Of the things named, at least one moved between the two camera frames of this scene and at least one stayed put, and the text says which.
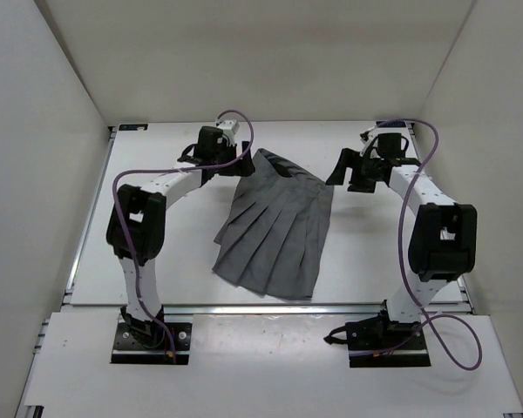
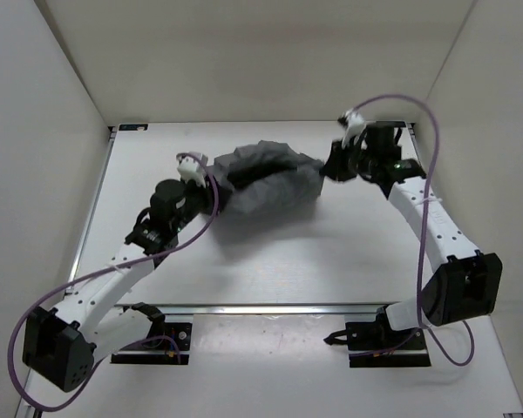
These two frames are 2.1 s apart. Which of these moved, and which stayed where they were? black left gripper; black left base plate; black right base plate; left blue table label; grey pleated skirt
Moved: grey pleated skirt; black left gripper
Stayed: black right base plate; black left base plate; left blue table label
